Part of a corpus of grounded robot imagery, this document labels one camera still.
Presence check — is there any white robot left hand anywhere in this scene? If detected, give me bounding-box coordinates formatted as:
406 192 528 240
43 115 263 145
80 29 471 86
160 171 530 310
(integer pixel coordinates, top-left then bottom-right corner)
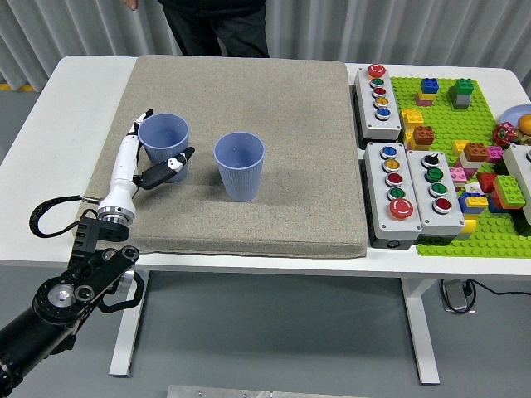
98 108 196 213

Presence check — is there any blue ribbed plastic cup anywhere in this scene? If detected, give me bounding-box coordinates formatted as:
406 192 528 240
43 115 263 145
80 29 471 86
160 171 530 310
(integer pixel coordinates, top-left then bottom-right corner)
213 132 266 203
137 113 191 182

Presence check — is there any grey pleated curtain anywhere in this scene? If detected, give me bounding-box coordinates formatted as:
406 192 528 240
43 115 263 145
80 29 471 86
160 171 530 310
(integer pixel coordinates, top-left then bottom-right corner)
0 0 531 95

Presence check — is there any person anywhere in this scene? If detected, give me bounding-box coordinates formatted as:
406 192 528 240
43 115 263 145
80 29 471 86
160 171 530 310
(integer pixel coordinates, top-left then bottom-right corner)
157 0 270 59

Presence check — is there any grey-brown fabric mat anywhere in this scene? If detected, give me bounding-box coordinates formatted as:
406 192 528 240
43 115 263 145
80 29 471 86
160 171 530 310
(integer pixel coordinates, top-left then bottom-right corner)
76 55 369 260

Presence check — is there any white table leg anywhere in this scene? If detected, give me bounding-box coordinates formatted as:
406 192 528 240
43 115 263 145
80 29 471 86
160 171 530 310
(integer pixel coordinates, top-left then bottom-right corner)
108 271 151 378
399 277 441 385

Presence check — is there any grey five-button control box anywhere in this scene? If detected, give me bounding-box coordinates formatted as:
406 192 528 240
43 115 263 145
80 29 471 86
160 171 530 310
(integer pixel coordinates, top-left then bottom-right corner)
363 141 424 250
351 63 403 144

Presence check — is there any orange toy brick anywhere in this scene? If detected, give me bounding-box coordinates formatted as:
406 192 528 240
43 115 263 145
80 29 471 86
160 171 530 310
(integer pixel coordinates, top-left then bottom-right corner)
497 194 527 211
463 142 490 163
412 124 436 148

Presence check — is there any grey four-button control box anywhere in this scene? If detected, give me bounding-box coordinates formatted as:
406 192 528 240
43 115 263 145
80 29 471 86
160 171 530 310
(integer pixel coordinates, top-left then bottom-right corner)
405 149 466 245

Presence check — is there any green toy brick baseplate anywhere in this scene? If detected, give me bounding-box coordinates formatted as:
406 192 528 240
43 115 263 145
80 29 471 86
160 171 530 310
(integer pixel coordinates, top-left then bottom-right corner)
389 76 531 260

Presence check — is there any yellow round toy brick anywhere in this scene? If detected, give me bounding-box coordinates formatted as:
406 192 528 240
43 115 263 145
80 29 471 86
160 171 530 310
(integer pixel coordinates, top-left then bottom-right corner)
457 218 478 240

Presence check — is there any grey power adapter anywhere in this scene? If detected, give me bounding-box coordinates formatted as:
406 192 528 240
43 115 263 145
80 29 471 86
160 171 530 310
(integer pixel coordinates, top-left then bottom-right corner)
443 280 473 310

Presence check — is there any red toy brick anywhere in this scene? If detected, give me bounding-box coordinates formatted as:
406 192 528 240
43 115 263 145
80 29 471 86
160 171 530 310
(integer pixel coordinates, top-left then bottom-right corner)
476 172 499 194

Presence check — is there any red valve wheel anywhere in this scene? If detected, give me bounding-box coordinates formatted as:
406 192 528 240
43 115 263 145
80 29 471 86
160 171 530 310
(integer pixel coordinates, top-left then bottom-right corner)
492 121 517 148

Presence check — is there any large green toy brick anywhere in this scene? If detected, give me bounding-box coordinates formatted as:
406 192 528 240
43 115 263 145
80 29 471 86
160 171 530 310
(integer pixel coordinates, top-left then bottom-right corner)
492 174 526 205

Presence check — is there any lilac plate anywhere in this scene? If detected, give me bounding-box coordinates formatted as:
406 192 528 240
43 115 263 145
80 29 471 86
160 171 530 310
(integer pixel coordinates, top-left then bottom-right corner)
500 104 531 126

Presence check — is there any black power cable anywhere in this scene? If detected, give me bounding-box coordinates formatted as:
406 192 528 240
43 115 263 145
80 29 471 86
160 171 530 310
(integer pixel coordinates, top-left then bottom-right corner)
439 278 531 316

